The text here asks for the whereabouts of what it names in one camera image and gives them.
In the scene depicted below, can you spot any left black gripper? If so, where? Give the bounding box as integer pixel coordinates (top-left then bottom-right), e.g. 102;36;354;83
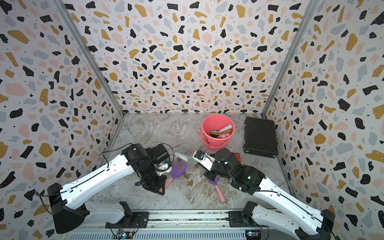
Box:
140;163;170;195

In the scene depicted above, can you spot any purple trowel pink handle front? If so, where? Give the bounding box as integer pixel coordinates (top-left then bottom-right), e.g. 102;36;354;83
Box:
208;176;227;204

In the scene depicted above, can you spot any purple trowel pink handle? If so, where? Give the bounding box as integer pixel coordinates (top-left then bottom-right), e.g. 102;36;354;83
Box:
217;133;231;139
208;176;227;204
165;162;188;189

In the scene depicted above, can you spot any purple trowel pink handle back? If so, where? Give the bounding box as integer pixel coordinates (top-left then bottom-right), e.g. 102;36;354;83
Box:
165;162;188;189

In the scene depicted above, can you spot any yellow trowel wooden handle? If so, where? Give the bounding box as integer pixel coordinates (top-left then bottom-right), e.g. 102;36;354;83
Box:
209;129;233;136

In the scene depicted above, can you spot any light blue trowel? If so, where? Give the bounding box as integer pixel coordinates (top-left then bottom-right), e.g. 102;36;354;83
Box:
219;125;233;134

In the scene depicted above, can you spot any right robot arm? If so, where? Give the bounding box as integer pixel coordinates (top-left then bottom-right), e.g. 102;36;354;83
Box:
194;148;336;240

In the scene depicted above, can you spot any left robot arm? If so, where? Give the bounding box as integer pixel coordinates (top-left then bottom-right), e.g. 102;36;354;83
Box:
47;144;175;234

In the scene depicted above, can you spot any pink plastic bucket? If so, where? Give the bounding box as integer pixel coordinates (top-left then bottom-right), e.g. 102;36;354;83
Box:
200;115;236;152

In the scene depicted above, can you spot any black case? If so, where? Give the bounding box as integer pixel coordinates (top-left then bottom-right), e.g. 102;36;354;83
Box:
243;117;278;158

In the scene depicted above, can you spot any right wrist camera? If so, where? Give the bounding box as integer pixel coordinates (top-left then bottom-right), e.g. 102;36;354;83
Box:
193;150;216;171

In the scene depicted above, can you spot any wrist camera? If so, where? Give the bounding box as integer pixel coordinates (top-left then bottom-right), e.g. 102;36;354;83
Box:
193;150;216;171
157;161;172;172

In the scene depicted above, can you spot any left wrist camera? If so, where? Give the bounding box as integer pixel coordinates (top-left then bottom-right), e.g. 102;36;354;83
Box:
157;161;172;172

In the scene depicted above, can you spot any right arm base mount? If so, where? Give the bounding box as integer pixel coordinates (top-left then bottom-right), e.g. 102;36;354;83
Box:
228;211;262;228

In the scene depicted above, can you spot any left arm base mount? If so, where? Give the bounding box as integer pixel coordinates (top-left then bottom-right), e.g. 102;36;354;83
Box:
105;212;150;229

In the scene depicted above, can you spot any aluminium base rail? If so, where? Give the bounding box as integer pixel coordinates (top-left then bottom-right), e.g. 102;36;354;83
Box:
59;209;299;240

